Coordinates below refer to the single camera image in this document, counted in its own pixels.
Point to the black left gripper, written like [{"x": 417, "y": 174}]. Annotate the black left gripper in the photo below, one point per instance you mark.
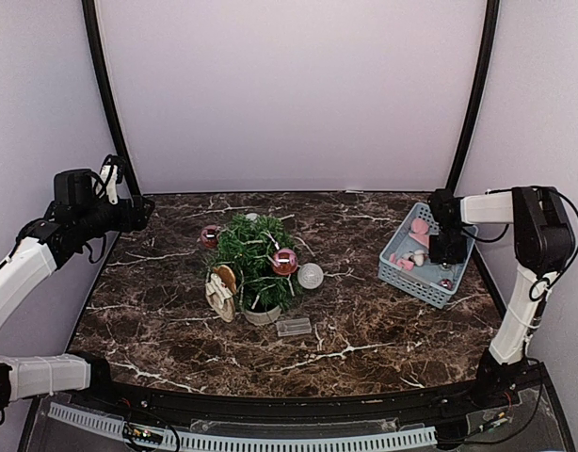
[{"x": 139, "y": 220}]

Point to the white tree pot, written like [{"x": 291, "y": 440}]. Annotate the white tree pot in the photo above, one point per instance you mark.
[{"x": 266, "y": 317}]

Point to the pink bow ornament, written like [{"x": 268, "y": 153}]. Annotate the pink bow ornament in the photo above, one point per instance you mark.
[{"x": 419, "y": 231}]

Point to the white cable duct strip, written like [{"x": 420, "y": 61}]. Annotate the white cable duct strip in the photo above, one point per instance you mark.
[{"x": 146, "y": 438}]

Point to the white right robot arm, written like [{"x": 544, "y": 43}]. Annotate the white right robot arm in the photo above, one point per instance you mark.
[{"x": 545, "y": 245}]

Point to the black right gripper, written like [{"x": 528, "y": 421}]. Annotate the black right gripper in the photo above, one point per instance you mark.
[{"x": 437, "y": 256}]

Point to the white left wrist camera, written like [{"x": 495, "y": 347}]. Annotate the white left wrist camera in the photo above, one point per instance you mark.
[{"x": 111, "y": 175}]

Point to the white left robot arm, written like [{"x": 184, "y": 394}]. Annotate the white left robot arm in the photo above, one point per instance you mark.
[{"x": 26, "y": 266}]

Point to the clear string light garland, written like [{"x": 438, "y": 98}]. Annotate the clear string light garland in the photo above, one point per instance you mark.
[{"x": 254, "y": 269}]

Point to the small green christmas tree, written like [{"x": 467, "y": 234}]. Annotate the small green christmas tree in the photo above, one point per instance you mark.
[{"x": 246, "y": 246}]

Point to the blue plastic basket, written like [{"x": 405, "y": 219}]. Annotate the blue plastic basket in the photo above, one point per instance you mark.
[{"x": 405, "y": 264}]

